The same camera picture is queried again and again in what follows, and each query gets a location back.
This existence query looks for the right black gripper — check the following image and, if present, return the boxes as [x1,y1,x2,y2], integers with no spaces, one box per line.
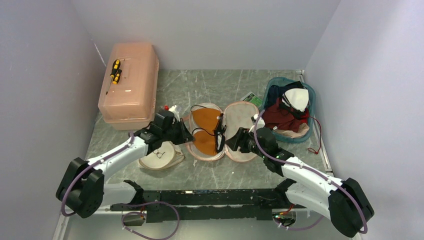
[225,127,267,159]

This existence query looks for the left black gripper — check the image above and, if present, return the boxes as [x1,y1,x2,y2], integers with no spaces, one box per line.
[161,118,195,145]

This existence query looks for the orange black bra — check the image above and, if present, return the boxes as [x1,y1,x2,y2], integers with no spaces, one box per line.
[190,105,227,156]

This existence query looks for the white mesh laundry bag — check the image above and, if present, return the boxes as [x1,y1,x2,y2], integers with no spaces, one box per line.
[137,141,185,171]

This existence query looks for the dark red bra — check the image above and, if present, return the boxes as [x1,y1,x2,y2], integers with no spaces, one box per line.
[262,97,310,133]

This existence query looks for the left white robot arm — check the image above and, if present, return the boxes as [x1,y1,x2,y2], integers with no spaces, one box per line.
[55,109,195,218]

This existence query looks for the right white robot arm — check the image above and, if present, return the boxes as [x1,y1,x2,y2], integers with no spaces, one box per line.
[225,127,375,238]

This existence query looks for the green white small box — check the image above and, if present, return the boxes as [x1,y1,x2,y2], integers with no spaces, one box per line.
[240,92,263,105]

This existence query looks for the navy blue cloth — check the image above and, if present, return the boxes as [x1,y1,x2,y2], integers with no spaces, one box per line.
[264,81,304,109]

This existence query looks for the beige pink cloth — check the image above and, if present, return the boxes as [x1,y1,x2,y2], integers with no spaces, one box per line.
[273,123,310,139]

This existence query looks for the pink plastic storage box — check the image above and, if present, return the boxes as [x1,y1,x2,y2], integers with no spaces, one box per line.
[98,42,159,131]

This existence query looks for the teal plastic basket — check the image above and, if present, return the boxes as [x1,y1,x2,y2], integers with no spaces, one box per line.
[259,77,316,144]

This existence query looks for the yellow black screwdriver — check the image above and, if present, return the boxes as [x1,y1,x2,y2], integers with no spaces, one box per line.
[105,69,122,95]
[110,59,121,77]

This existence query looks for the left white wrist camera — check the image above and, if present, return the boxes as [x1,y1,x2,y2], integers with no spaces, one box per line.
[163,105,182,121]

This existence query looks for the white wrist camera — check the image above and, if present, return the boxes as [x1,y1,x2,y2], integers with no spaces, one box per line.
[250,114,265,131]
[163,105,182,121]

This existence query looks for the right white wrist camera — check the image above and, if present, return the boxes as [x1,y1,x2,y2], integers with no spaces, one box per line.
[250,114,265,131]

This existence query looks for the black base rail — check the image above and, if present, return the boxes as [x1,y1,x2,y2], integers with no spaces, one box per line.
[109,188,295,223]

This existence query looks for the red thin wire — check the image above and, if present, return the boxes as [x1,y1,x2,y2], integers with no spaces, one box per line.
[307,116,323,155]

